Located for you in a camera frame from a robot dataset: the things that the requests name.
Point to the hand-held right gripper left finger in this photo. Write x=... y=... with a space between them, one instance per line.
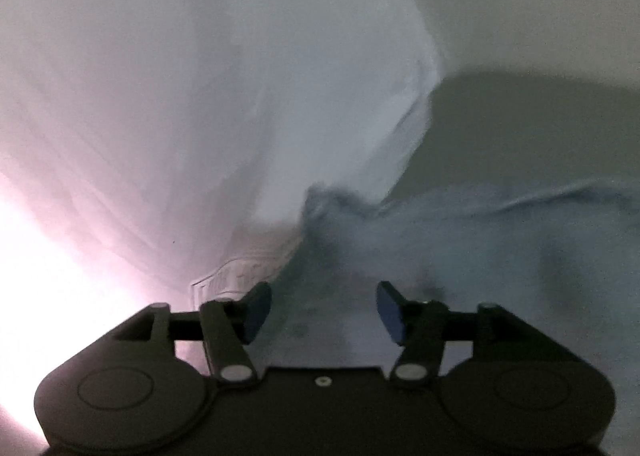
x=257 y=312

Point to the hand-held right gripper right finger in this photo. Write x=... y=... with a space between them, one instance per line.
x=392 y=314

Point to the blue denim garment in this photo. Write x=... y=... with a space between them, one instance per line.
x=475 y=246

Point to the carrot print light sheet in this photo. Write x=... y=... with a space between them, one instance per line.
x=200 y=111

